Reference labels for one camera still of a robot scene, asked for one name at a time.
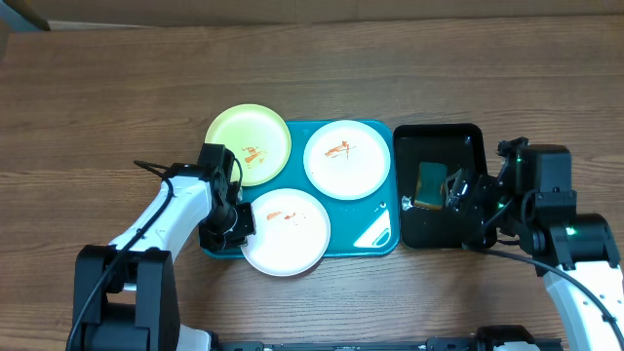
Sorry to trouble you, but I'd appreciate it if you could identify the green yellow sponge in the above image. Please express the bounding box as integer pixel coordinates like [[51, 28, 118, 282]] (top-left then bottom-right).
[[413, 162, 448, 211]]

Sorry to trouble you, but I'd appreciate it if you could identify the white plate front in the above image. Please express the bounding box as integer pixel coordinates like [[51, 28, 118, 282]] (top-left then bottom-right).
[[242, 188, 332, 277]]

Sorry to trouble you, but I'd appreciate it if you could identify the yellow-green plate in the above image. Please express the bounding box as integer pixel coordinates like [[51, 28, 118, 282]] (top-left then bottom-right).
[[205, 103, 292, 187]]

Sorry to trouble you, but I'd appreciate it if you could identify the white plate with sauce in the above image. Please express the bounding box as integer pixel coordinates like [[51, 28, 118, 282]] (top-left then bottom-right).
[[303, 120, 391, 201]]

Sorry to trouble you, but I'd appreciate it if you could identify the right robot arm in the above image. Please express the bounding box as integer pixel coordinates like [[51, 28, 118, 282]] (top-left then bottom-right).
[[441, 138, 623, 350]]

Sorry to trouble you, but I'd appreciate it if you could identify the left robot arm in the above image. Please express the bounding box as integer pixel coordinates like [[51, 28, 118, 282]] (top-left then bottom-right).
[[66, 159, 254, 350]]

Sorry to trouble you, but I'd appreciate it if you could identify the black rectangular tray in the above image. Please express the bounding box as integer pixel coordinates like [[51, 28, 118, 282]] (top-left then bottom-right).
[[393, 124, 496, 249]]

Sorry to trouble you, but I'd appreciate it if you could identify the teal plastic tray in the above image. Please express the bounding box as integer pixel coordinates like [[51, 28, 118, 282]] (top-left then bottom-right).
[[199, 119, 402, 259]]

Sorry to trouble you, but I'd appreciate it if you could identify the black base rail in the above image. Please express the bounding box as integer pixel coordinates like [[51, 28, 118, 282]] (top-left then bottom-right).
[[213, 336, 563, 351]]

